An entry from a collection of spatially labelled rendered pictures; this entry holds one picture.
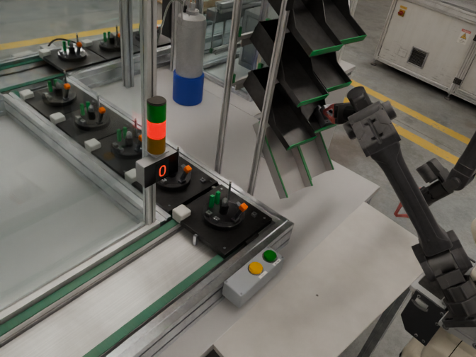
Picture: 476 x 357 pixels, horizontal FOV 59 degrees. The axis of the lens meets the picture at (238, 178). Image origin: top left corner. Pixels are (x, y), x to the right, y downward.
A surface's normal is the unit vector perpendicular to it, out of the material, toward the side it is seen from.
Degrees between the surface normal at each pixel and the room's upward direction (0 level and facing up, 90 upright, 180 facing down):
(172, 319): 0
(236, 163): 0
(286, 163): 45
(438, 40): 90
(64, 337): 0
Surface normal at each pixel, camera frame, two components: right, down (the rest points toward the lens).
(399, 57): -0.74, 0.34
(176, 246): 0.12, -0.78
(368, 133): -0.55, -0.52
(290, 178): 0.53, -0.16
